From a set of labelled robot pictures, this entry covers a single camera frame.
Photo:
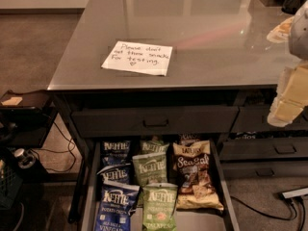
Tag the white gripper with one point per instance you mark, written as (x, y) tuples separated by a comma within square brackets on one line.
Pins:
[(299, 33)]

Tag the brown sea salt chip bag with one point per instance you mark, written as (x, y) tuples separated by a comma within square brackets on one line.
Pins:
[(196, 190)]

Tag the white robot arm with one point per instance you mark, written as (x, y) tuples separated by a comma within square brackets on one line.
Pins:
[(294, 31)]

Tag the dark top right drawer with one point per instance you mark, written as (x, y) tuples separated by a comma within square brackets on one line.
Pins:
[(254, 119)]

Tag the dark drawer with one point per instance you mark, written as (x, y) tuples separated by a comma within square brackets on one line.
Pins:
[(254, 119), (156, 120), (264, 149)]

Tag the dark middle right drawer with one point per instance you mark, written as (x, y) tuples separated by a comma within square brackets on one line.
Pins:
[(264, 149)]

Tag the dark top left drawer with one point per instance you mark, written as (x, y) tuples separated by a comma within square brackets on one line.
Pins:
[(156, 120)]

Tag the brown chip bag at back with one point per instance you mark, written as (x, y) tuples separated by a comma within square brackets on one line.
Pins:
[(187, 139)]

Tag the open middle drawer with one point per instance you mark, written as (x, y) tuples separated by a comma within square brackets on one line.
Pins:
[(186, 220)]

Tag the green Kettle chip bag back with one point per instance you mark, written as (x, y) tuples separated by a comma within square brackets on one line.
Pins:
[(153, 147)]

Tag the green kettle chip bag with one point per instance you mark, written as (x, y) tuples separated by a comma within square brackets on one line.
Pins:
[(159, 201), (150, 168), (153, 147)]

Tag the green Kettle chip bag middle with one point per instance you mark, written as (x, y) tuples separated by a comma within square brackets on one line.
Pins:
[(150, 168)]

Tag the green Kettle chip bag front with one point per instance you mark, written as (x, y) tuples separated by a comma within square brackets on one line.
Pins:
[(159, 201)]

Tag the blue Kettle chip bag back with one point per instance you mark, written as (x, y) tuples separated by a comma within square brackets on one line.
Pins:
[(114, 152)]

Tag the blue kettle chip bag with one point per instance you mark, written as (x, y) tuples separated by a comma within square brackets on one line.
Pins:
[(114, 152), (117, 204), (118, 173)]

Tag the blue Kettle chip bag middle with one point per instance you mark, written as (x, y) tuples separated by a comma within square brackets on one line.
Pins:
[(118, 173)]

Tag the blue Kettle chip bag front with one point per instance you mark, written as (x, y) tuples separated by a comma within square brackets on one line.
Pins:
[(117, 204)]

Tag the grey power strip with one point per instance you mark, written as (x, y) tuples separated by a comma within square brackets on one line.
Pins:
[(295, 193)]

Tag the white handwritten paper note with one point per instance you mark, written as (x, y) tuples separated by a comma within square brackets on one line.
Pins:
[(139, 57)]

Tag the black side shelf unit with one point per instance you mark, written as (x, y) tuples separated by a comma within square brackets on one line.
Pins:
[(26, 118)]

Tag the silver round canister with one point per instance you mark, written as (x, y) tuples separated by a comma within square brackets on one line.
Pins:
[(25, 158)]

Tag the dark green plastic crate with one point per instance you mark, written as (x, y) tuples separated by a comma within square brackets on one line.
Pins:
[(10, 184)]

